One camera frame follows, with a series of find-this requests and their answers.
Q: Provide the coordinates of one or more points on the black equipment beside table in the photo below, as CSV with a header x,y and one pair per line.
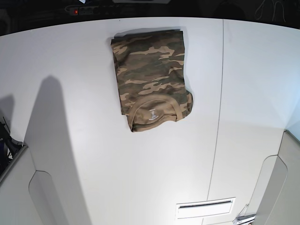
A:
x,y
9,147

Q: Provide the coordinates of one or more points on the silver clip at table edge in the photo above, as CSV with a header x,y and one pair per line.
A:
x,y
244,219

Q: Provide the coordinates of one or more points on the camouflage T-shirt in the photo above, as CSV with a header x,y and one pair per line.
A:
x,y
149,70

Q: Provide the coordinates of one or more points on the black power strip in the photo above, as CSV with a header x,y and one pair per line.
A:
x,y
93,10

